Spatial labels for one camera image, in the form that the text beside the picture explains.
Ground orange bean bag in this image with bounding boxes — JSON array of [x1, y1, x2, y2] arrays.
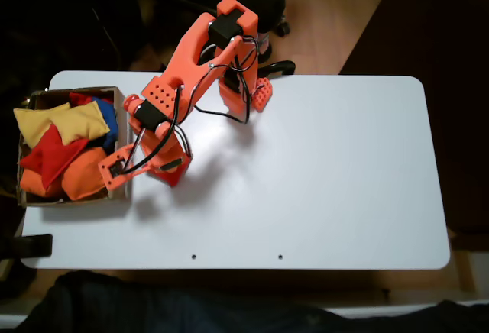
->
[[19, 166, 64, 199], [60, 145, 110, 202]]

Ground orange gripper camera mount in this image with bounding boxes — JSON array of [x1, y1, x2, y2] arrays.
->
[[98, 144, 148, 192]]

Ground black table clamp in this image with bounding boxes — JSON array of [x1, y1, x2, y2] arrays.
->
[[11, 234, 53, 260], [259, 60, 297, 80]]

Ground yellow bean bag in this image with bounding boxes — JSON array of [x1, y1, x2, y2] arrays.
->
[[48, 99, 112, 146], [13, 102, 72, 150]]

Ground black chair caster wheel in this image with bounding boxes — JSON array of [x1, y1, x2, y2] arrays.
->
[[273, 14, 290, 38]]

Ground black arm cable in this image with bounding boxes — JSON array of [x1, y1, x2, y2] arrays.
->
[[193, 34, 261, 126]]

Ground person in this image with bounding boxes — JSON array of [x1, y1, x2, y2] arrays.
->
[[15, 270, 489, 333]]

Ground brown cardboard box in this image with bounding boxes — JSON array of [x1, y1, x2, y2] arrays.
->
[[15, 86, 133, 209]]

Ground dark wooden furniture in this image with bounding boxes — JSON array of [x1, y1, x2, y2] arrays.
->
[[338, 0, 489, 234]]

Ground blue bean bag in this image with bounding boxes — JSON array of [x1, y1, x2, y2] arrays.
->
[[89, 97, 118, 151]]

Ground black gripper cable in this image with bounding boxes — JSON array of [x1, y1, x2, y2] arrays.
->
[[121, 86, 192, 176]]

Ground red bean bag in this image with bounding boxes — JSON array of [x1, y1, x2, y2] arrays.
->
[[18, 122, 91, 191], [154, 166, 190, 188], [68, 91, 115, 108]]

